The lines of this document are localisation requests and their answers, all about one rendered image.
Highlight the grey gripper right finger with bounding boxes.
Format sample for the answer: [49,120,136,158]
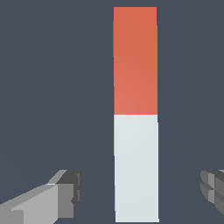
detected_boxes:
[199,169,224,210]

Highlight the orange and white peg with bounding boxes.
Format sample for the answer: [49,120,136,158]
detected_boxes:
[113,6,160,223]

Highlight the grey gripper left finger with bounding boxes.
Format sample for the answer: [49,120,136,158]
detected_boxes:
[0,169,83,224]

